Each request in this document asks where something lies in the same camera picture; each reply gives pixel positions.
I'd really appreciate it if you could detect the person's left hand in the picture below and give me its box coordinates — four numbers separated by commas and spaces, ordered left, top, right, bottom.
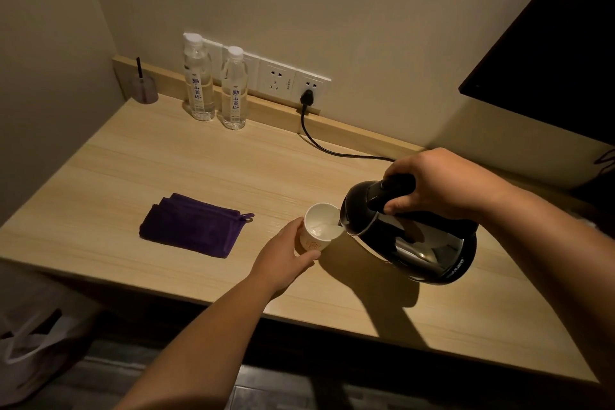
247, 217, 322, 299

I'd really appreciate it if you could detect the white paper cup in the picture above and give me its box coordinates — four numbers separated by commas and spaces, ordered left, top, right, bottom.
299, 203, 345, 252

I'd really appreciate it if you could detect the tall clear water bottle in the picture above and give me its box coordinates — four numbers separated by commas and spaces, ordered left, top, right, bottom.
183, 33, 216, 121

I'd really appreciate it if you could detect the person's left forearm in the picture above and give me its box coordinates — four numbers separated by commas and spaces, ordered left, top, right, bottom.
114, 274, 289, 410

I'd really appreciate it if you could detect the clear purple cup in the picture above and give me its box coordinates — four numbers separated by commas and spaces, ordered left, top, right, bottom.
132, 76, 159, 105

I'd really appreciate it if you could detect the short clear water bottle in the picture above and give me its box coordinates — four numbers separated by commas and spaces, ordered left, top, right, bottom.
220, 45, 249, 131

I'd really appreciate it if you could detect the person's right hand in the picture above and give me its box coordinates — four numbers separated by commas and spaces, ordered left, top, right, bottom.
383, 148, 517, 224

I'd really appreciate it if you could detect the black wall television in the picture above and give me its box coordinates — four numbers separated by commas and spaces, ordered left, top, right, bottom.
458, 0, 615, 146

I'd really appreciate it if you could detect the black electric kettle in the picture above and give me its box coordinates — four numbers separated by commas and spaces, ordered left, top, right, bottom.
340, 174, 479, 286

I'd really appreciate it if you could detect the white plastic bag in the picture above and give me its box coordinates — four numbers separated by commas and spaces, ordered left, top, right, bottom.
0, 261, 104, 408

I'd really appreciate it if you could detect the person's right forearm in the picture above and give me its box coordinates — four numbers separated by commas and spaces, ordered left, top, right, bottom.
480, 184, 615, 392

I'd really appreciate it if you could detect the black power cable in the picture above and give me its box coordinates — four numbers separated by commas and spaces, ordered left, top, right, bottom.
300, 104, 396, 163

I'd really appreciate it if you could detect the white wall socket panel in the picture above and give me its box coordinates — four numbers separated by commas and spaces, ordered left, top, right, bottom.
185, 32, 332, 108

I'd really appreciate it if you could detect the purple folded cloth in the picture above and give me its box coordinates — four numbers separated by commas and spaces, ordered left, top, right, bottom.
139, 193, 255, 259

